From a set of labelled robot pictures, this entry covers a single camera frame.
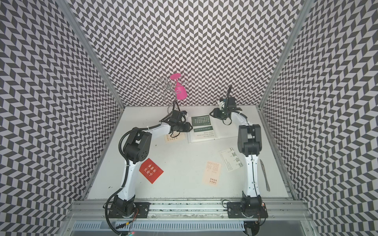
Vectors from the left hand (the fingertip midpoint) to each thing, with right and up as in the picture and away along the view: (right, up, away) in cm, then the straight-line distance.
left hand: (191, 128), depth 104 cm
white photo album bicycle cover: (+17, +4, +1) cm, 18 cm away
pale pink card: (+13, -26, -19) cm, 34 cm away
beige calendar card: (-9, -5, -15) cm, 18 cm away
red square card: (-22, -24, -19) cm, 38 cm away
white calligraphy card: (+25, -19, -13) cm, 34 cm away
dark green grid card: (+7, +6, +4) cm, 10 cm away
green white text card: (+9, -3, -3) cm, 10 cm away
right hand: (+16, +10, +1) cm, 18 cm away
